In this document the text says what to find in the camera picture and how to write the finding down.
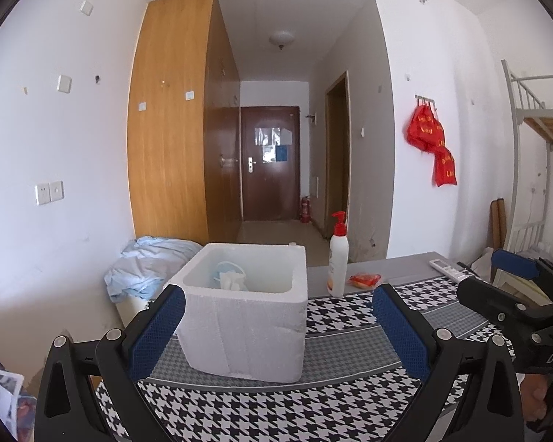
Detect white masks stack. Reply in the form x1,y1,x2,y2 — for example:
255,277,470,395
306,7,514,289
219,273,247,291

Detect person's right hand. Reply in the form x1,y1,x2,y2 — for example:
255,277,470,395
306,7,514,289
519,374,549,422

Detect white remote control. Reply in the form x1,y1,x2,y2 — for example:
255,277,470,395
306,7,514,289
429,259,469,283

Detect brown wooden boards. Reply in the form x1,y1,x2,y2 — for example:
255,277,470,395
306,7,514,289
490,199,507,249

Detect papers on floor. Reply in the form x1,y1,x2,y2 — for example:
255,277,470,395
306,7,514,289
0,369,36,442

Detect red snack packet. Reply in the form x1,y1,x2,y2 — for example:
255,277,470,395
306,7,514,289
348,273,382,290

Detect white metal bunk bed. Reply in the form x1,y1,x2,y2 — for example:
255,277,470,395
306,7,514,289
501,60,553,256

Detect white red pump bottle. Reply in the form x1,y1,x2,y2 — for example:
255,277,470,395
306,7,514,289
327,211,349,297

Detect light blue crumpled bedsheet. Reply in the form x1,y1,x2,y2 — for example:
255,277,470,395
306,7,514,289
104,236,202,304

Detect red hanging bags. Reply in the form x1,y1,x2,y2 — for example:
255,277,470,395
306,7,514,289
406,99,458,187

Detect white foam box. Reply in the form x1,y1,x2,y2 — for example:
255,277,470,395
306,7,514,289
170,243,309,383

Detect red fire extinguisher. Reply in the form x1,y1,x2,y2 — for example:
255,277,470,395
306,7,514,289
300,196,312,224

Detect light wooden wardrobe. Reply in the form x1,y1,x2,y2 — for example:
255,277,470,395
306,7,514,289
128,0,241,245

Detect dark brown entrance door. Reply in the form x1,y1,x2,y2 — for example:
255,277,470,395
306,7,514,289
241,106,300,221

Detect ceiling lamp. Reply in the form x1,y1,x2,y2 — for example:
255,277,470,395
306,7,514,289
268,31,295,50

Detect white wall socket pair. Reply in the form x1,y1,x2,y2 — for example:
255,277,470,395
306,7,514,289
35,180,65,206

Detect side wooden door frame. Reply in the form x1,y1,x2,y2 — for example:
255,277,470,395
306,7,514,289
324,72,351,238

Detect white wall switch plate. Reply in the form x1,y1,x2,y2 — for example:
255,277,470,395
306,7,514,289
56,75,73,94

